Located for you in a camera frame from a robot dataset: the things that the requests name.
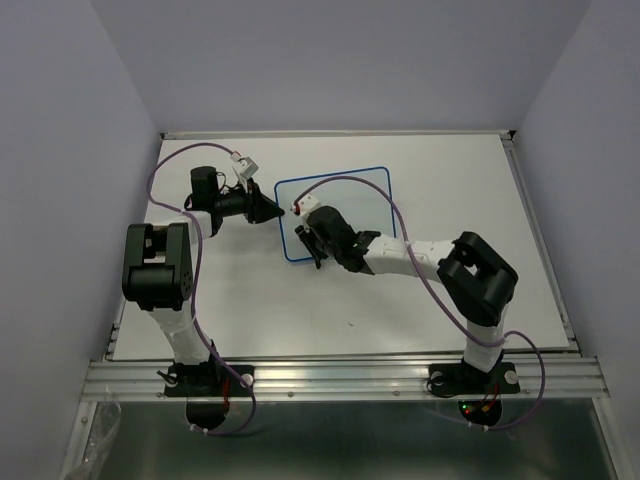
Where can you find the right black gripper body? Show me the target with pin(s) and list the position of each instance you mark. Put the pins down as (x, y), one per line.
(329, 248)

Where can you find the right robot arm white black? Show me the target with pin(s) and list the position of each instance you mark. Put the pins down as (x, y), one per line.
(479, 282)

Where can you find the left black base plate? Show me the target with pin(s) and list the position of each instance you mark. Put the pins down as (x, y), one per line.
(200, 381)

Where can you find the clear plastic sheet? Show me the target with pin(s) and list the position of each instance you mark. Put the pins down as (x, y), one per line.
(92, 437)

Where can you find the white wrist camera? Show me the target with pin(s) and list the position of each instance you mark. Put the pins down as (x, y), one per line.
(244, 167)
(306, 204)

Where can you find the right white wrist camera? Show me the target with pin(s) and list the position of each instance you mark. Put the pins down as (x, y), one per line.
(306, 204)

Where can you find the blue framed whiteboard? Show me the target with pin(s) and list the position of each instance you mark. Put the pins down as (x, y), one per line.
(361, 206)

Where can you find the aluminium back rail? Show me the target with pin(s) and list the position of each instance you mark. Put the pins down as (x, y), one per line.
(216, 135)

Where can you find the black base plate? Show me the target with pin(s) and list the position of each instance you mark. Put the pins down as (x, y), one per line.
(457, 379)
(200, 381)

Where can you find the aluminium rail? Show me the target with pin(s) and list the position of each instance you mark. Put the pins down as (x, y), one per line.
(373, 378)
(509, 147)
(216, 135)

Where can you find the aluminium front rail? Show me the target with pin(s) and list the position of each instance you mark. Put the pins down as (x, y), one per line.
(373, 378)

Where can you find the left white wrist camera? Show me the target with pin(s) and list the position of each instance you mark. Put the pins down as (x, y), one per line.
(244, 167)

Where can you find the aluminium right side rail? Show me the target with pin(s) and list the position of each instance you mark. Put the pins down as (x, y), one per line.
(509, 147)

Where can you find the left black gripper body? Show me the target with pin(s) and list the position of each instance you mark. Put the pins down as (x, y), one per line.
(232, 203)

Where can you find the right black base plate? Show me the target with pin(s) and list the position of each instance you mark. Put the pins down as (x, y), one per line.
(457, 379)

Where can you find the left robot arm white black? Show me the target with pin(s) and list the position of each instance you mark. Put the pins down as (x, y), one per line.
(159, 260)

